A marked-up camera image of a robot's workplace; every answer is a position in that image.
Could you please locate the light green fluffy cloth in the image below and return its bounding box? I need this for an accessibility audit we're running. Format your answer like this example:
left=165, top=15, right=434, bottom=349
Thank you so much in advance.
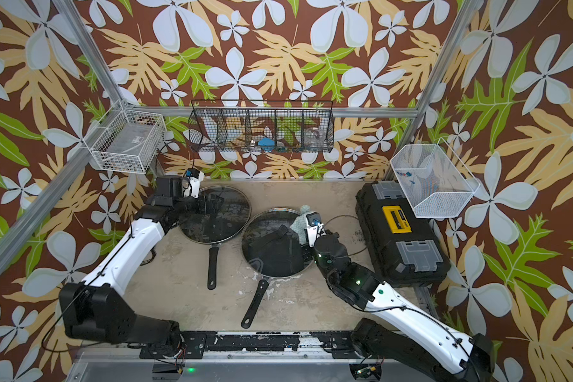
left=290, top=205, right=311, bottom=245

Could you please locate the black back frying pan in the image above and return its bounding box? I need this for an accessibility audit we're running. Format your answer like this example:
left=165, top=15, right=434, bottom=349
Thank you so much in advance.
left=177, top=185, right=252, bottom=291

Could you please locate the black frying pan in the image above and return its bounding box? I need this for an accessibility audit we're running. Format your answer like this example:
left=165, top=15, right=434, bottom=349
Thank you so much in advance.
left=239, top=207, right=316, bottom=330
left=177, top=185, right=252, bottom=291

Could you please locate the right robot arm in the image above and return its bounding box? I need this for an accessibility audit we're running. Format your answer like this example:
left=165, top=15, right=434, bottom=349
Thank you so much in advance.
left=304, top=228, right=495, bottom=381

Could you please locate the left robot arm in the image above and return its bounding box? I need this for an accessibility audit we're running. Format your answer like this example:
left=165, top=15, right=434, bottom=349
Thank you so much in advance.
left=59, top=169, right=210, bottom=352

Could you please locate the black front frying pan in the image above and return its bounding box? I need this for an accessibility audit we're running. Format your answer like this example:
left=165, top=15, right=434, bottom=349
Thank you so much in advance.
left=239, top=207, right=316, bottom=330

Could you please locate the blue object in basket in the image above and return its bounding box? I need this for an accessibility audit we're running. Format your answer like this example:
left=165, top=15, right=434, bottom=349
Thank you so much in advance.
left=257, top=138, right=275, bottom=152

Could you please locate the black yellow tool case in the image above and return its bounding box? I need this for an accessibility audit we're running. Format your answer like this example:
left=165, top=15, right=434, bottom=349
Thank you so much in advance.
left=355, top=181, right=450, bottom=287

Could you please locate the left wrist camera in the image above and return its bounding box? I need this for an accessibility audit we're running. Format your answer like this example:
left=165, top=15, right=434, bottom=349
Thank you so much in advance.
left=181, top=167, right=205, bottom=198

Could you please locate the black wire basket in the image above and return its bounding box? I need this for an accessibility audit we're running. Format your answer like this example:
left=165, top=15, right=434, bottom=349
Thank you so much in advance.
left=187, top=100, right=335, bottom=154

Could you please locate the white wire basket left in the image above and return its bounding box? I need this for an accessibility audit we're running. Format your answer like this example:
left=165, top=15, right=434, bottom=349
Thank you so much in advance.
left=84, top=101, right=166, bottom=174

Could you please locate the white wire basket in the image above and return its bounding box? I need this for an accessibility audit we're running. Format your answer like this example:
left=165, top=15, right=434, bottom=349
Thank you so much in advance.
left=84, top=101, right=166, bottom=174
left=391, top=138, right=481, bottom=219

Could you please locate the white wire basket right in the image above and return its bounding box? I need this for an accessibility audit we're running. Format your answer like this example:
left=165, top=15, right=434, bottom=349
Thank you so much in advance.
left=391, top=138, right=481, bottom=219

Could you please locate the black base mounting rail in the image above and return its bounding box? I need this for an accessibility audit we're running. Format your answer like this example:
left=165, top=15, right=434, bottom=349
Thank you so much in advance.
left=130, top=330, right=369, bottom=361

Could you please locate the aluminium frame post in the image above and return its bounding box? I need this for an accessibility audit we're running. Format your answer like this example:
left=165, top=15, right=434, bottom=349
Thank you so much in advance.
left=52, top=0, right=169, bottom=187

